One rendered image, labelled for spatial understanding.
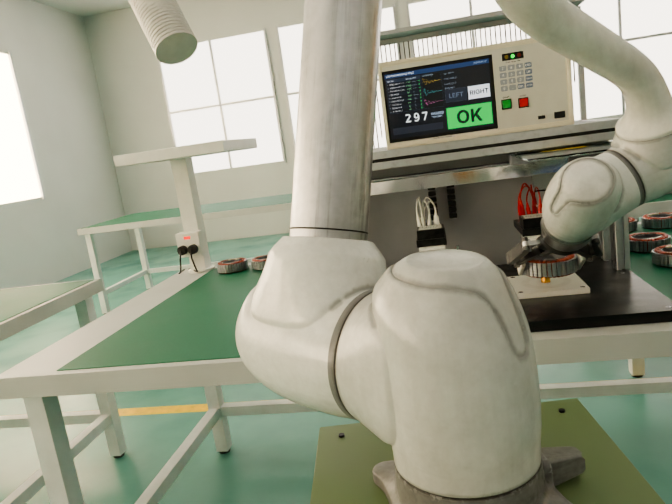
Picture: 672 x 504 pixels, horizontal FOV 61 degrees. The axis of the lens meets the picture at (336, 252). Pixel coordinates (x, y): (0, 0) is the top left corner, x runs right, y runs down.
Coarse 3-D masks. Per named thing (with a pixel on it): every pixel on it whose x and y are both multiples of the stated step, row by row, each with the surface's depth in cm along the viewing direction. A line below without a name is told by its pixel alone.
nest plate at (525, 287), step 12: (516, 276) 135; (528, 276) 134; (564, 276) 130; (576, 276) 128; (516, 288) 126; (528, 288) 125; (540, 288) 123; (552, 288) 122; (564, 288) 121; (576, 288) 120; (588, 288) 119
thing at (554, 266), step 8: (552, 256) 123; (560, 256) 122; (568, 256) 118; (576, 256) 118; (528, 264) 118; (536, 264) 117; (544, 264) 116; (552, 264) 115; (560, 264) 115; (568, 264) 116; (576, 264) 117; (528, 272) 119; (536, 272) 117; (544, 272) 116; (552, 272) 116; (560, 272) 115; (568, 272) 116
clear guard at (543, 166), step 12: (588, 144) 132; (600, 144) 126; (516, 156) 128; (528, 156) 121; (540, 156) 116; (552, 156) 113; (564, 156) 112; (540, 168) 112; (552, 168) 111; (540, 180) 110
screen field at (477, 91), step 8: (456, 88) 134; (464, 88) 134; (472, 88) 134; (480, 88) 134; (488, 88) 133; (448, 96) 135; (456, 96) 135; (464, 96) 134; (472, 96) 134; (480, 96) 134; (488, 96) 134
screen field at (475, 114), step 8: (472, 104) 135; (480, 104) 134; (488, 104) 134; (448, 112) 136; (456, 112) 136; (464, 112) 135; (472, 112) 135; (480, 112) 135; (488, 112) 134; (448, 120) 136; (456, 120) 136; (464, 120) 136; (472, 120) 135; (480, 120) 135; (488, 120) 135; (448, 128) 137
